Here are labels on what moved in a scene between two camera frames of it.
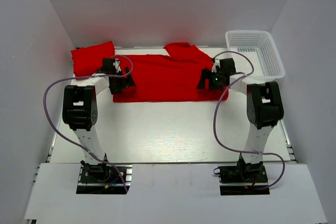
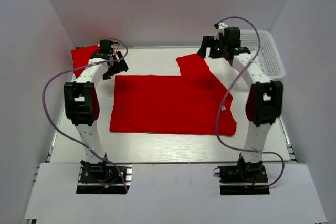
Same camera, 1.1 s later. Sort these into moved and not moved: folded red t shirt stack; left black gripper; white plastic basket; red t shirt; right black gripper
Moved: red t shirt; left black gripper; right black gripper
Not moved: folded red t shirt stack; white plastic basket
